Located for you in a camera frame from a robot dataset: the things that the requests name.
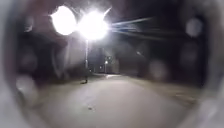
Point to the street lamp pole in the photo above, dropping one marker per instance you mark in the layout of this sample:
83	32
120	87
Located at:
86	53

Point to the grey paved path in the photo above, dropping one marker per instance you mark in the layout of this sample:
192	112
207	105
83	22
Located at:
110	103

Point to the grass verge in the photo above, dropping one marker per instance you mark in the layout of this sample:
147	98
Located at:
166	87

